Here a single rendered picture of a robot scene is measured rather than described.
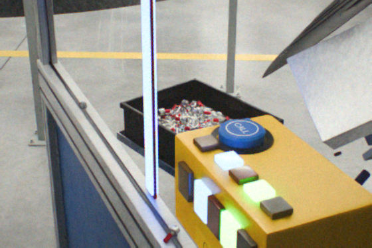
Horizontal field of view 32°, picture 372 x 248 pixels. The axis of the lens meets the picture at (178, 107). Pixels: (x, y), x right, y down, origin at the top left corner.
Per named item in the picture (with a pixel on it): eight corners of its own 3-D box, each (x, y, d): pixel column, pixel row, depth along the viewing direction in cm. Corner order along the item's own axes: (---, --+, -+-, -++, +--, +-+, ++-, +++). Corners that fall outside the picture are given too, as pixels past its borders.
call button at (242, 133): (273, 149, 55) (274, 131, 54) (232, 159, 54) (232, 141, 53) (250, 129, 58) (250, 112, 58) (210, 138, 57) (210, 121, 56)
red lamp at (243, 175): (259, 181, 50) (259, 174, 49) (238, 186, 49) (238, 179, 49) (247, 170, 51) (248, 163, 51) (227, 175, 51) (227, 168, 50)
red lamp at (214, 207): (225, 239, 50) (226, 207, 49) (218, 241, 50) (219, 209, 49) (212, 224, 52) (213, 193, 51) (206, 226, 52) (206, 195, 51)
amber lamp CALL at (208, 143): (220, 149, 54) (220, 142, 54) (201, 153, 54) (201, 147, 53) (210, 139, 56) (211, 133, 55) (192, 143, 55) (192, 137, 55)
